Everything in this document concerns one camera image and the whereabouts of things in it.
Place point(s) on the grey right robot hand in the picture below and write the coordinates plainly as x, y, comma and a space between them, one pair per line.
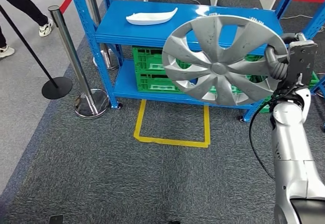
275, 69

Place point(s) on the silver wheel hubcap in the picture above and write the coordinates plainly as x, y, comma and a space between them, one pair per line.
218, 68

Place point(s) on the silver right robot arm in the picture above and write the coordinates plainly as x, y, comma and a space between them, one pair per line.
292, 155

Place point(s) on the blue metal shelf rack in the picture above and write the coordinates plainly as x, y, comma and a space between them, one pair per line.
152, 24

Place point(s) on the white plastic trim part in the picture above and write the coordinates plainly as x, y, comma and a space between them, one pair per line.
149, 18

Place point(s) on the black robot foot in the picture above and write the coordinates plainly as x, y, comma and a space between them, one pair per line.
56, 220

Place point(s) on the person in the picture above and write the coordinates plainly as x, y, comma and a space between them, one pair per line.
22, 0

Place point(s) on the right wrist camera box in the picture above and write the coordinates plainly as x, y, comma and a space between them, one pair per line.
302, 61

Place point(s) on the chrome stanchion post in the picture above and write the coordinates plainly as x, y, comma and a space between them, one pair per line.
92, 0
74, 61

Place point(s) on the black stanchion post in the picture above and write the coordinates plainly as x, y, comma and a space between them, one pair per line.
56, 88

